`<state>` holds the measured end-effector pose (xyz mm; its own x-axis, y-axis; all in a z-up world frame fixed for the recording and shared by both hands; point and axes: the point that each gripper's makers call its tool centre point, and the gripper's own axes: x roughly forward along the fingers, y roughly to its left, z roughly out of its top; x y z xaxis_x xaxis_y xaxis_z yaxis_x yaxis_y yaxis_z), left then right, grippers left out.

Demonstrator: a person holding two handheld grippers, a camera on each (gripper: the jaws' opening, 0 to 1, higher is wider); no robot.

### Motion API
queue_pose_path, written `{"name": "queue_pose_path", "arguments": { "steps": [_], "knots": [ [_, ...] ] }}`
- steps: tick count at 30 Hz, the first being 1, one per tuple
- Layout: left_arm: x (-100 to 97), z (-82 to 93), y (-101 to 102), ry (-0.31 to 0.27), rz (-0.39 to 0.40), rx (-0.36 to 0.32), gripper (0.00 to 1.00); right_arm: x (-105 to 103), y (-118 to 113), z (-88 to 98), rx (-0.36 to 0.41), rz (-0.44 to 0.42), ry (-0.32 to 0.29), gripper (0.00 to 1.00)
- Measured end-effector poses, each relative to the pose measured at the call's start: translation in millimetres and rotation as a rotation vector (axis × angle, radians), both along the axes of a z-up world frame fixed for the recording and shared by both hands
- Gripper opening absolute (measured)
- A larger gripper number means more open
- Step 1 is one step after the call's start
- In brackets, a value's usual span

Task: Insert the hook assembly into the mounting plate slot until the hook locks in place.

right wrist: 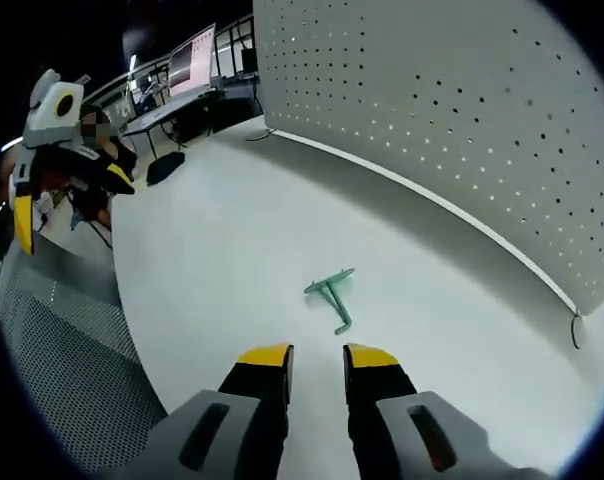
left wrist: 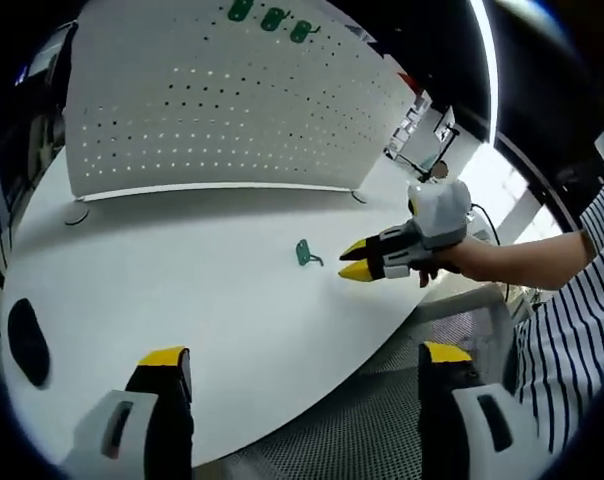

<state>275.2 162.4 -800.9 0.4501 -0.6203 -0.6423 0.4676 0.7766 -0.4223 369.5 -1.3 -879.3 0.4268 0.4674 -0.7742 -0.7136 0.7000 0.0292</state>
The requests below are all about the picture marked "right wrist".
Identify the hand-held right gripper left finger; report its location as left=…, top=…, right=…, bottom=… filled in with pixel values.
left=126, top=342, right=296, bottom=480

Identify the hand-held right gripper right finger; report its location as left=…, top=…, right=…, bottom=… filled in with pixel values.
left=341, top=342, right=493, bottom=480

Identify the green hook assembly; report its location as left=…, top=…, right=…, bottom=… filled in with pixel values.
left=303, top=267, right=357, bottom=336

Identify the white perforated mounting plate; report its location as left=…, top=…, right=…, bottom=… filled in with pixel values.
left=244, top=0, right=604, bottom=351

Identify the black computer mouse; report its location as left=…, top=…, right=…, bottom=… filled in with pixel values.
left=145, top=152, right=186, bottom=185

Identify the grey side desk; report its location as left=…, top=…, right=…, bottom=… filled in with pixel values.
left=121, top=87, right=221, bottom=154

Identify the grey mesh chair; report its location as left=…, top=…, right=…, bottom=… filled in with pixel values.
left=0, top=234, right=171, bottom=474

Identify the laptop with pink screen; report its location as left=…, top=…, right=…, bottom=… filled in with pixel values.
left=167, top=22, right=217, bottom=100

